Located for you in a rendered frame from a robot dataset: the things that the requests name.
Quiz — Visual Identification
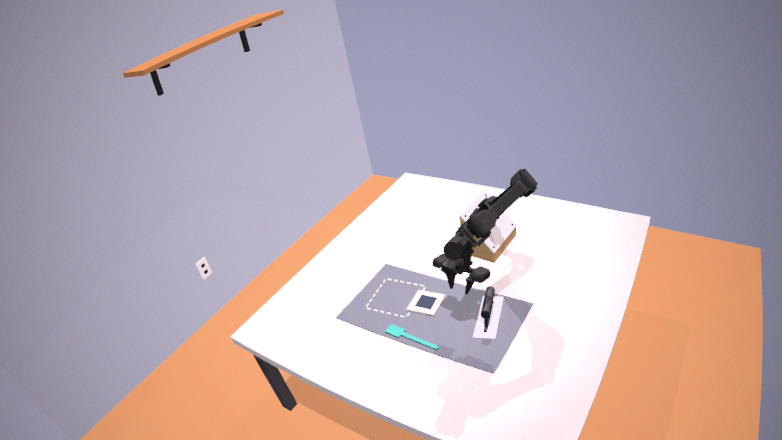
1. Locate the cream square tile with dark blue center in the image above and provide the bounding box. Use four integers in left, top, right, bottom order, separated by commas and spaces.
407, 290, 445, 316

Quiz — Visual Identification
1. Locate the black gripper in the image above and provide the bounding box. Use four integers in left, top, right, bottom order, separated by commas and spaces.
433, 250, 490, 294

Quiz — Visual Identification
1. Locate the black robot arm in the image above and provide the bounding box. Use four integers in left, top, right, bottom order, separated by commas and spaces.
442, 168, 538, 276

